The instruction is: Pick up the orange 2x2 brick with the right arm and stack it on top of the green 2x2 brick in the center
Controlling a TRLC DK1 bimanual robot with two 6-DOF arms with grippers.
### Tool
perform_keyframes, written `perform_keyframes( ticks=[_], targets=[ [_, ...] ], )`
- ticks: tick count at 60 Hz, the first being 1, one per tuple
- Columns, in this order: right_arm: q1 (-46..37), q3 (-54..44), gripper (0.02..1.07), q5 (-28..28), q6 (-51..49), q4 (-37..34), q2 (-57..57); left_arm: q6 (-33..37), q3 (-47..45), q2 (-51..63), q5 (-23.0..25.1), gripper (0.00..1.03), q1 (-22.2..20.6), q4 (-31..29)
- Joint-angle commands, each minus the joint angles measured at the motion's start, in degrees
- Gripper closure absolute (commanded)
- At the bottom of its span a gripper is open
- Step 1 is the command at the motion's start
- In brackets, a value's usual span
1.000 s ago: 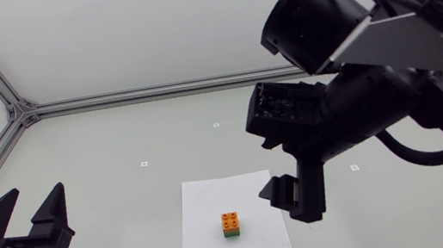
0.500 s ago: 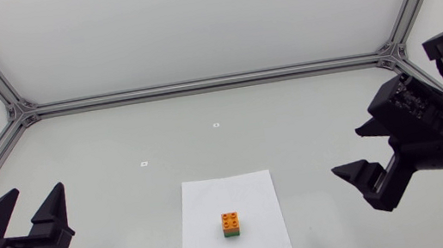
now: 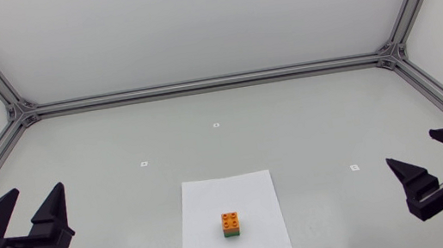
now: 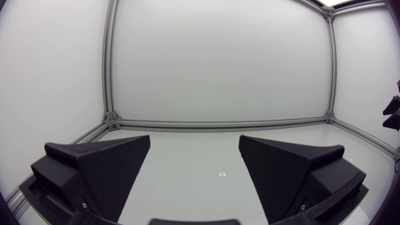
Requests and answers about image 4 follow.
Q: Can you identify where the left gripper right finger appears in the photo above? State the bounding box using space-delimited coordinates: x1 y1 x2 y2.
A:
238 134 367 224

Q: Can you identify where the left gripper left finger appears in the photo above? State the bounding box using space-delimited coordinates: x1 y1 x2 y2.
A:
30 134 151 223

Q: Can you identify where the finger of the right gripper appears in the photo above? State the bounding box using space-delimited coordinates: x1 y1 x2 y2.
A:
382 95 400 116
382 109 400 132

